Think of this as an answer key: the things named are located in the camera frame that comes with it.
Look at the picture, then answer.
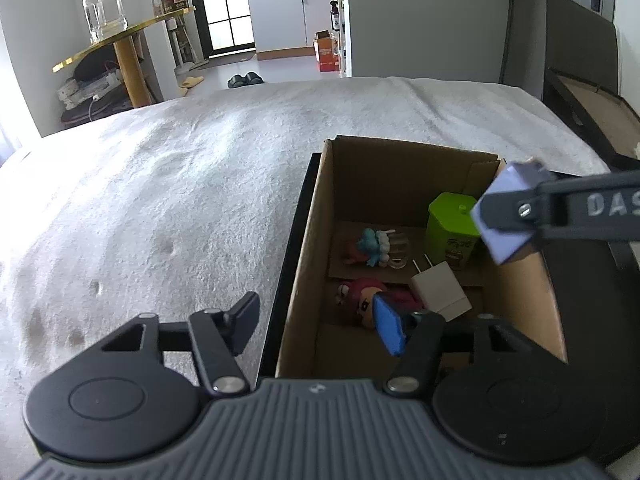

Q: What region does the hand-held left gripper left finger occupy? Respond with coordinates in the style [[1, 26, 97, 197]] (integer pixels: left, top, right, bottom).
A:
[[100, 291, 261, 397]]

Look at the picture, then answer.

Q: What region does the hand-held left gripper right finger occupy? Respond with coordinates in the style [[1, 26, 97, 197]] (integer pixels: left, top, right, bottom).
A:
[[372, 292, 555, 398]]

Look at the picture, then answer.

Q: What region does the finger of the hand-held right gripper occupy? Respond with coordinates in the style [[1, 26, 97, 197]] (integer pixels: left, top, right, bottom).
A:
[[529, 159, 559, 184], [475, 179, 569, 242]]

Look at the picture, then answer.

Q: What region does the maroon toy figurine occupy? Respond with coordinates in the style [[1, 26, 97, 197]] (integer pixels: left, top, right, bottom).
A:
[[334, 277, 427, 332]]

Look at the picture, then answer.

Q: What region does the lavender box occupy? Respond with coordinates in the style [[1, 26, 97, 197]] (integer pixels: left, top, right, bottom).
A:
[[470, 159, 547, 265]]

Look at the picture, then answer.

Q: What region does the white charger plug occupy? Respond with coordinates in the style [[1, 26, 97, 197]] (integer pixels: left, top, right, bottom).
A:
[[409, 254, 474, 324]]

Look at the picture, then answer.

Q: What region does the red and teal toy figurine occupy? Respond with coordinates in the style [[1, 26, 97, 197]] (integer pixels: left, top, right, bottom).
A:
[[342, 227, 412, 271]]

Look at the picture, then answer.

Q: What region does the cardboard box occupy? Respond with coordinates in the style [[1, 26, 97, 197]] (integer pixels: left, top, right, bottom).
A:
[[274, 134, 571, 379]]

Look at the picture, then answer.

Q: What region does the green lidded canister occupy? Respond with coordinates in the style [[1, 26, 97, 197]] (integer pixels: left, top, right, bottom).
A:
[[425, 192, 481, 271]]

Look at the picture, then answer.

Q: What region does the dark chair with board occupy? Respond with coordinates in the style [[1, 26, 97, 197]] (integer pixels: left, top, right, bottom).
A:
[[542, 0, 640, 172]]

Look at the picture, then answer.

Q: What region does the white fluffy blanket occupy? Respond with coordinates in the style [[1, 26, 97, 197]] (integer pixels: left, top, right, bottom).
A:
[[0, 76, 612, 463]]

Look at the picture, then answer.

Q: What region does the orange carton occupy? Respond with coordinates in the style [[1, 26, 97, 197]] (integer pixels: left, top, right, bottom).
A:
[[313, 29, 342, 72]]

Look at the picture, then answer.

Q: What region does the white power strip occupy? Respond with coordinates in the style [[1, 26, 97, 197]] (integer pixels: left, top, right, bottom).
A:
[[57, 72, 124, 108]]

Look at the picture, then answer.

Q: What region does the white stand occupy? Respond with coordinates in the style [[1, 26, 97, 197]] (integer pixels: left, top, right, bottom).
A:
[[169, 14, 197, 79]]

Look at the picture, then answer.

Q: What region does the gold round table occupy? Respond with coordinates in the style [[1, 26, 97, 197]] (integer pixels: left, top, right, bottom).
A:
[[52, 5, 197, 109]]

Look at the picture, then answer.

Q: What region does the white kitchen cabinet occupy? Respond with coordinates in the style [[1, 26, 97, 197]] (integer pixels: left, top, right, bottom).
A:
[[244, 0, 346, 61]]

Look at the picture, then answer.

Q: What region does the black framed glass door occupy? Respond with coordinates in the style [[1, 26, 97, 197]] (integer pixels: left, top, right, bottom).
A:
[[184, 0, 259, 59]]

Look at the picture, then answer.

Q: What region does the small clear glass jar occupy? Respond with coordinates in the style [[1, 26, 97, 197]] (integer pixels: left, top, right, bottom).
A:
[[82, 0, 102, 44]]

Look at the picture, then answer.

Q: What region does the large clear glass jar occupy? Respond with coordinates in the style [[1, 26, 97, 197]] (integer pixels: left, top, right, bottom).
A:
[[89, 0, 129, 42]]

